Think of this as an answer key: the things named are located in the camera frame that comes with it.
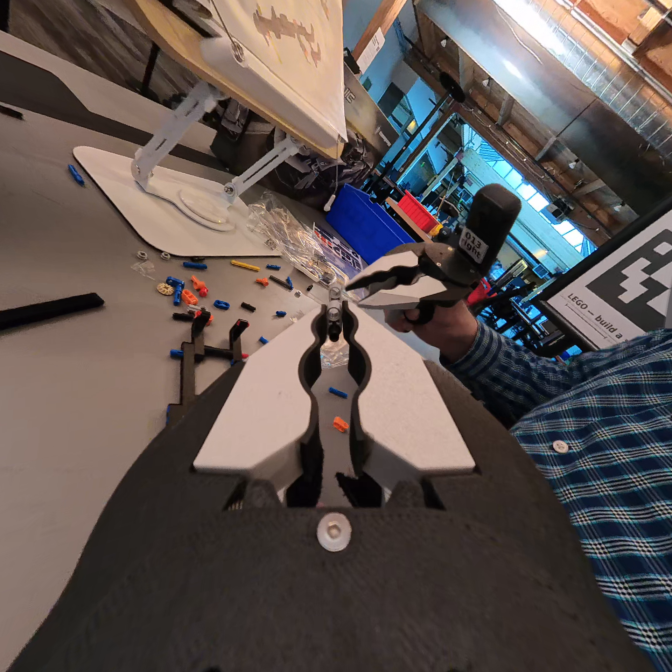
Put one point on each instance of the white plastic post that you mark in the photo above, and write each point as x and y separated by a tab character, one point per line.
329	202

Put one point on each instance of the blue plastic bin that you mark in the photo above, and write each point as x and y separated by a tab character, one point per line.
367	225

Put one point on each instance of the metal air duct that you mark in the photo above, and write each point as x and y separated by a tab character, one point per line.
603	68

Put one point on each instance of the white stand head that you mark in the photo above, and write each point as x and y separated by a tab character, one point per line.
220	55

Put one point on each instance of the yellow lego axle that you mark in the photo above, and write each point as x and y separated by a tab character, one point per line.
245	265

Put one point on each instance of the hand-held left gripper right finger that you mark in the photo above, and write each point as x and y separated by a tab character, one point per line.
414	420

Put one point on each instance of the person's right forearm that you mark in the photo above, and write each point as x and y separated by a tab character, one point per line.
504	367

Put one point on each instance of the blue plaid shirt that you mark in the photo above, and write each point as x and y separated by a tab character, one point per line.
603	472

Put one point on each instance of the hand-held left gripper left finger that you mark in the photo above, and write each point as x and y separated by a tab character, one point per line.
252	420

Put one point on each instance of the tan lego gear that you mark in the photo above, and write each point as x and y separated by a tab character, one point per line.
165	288

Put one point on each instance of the clear bag of lego parts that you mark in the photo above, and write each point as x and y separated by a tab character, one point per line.
286	236

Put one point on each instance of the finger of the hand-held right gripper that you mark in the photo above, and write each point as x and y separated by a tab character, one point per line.
388	265
409	294

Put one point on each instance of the red storage bin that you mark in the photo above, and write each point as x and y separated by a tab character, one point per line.
420	212

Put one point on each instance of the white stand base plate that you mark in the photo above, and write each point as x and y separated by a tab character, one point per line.
131	210

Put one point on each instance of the grey connector with black pin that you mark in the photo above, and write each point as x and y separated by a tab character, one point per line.
334	317

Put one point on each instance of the sticker sheet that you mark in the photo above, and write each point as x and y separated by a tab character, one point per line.
341	252

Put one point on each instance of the clear lego piece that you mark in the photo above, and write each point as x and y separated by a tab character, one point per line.
143	267

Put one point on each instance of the small clear plastic bag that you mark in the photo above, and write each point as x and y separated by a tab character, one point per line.
333	358

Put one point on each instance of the person's right hand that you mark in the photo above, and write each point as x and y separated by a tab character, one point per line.
446	330

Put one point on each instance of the black flat remote bar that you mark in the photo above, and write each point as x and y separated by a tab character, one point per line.
47	309

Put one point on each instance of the dark grey lego axle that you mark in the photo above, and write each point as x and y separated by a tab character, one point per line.
278	282

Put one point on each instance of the black lego frame assembly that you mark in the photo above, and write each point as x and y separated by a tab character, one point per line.
189	362

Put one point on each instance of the white instruction sheet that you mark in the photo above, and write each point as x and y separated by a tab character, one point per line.
294	78

